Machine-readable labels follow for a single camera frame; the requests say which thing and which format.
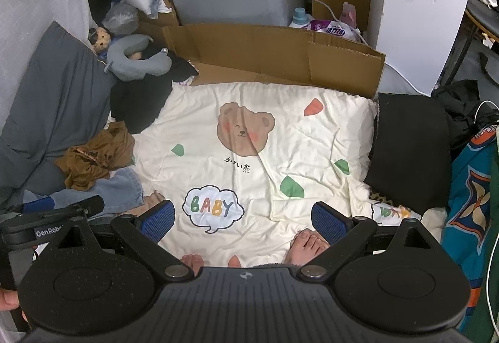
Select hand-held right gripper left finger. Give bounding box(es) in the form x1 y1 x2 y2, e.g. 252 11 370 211
51 199 196 284

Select flattened cardboard box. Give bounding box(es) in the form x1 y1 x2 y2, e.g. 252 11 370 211
138 21 386 100

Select white printed blanket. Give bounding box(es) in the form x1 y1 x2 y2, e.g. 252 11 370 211
105 81 449 269

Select dark round table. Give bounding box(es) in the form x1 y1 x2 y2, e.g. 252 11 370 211
440 0 499 90

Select small teddy bear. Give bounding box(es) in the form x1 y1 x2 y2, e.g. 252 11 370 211
86 26 114 57

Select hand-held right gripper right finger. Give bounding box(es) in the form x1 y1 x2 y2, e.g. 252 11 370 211
298 201 444 284

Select grey neck pillow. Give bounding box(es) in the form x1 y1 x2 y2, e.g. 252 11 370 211
103 34 173 82

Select brown crumpled garment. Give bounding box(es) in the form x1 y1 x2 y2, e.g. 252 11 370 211
55 120 136 191

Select black pants with floral print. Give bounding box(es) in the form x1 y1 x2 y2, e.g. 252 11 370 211
364 92 453 211

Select teal printed garment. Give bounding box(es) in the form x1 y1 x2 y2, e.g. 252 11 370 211
440 125 499 332

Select blue detergent bottle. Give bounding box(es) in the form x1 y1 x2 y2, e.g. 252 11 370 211
289 7 314 29

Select person's left foot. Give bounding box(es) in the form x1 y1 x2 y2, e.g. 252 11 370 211
181 253 241 277

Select person's left hand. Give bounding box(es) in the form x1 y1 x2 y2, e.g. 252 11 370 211
0 287 30 323

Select person's foot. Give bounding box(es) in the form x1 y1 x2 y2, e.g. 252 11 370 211
181 253 241 277
284 229 332 266

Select person's right foot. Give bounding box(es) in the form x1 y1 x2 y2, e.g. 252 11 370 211
284 229 332 266

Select black jacket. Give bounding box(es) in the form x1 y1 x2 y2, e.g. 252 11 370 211
431 80 499 162

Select pink bottle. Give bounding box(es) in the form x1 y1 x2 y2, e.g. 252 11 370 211
341 2 359 29

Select clear plastic bag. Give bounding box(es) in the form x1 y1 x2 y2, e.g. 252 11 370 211
102 0 141 35

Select light blue jeans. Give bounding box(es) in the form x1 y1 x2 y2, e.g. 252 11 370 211
21 167 145 219

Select black crumpled garment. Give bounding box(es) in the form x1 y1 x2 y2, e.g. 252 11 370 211
110 52 200 135

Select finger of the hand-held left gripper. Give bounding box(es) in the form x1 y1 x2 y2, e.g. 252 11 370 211
39 195 106 221
21 198 55 216

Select purple white detergent bag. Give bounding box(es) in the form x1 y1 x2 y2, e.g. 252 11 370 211
310 17 365 41

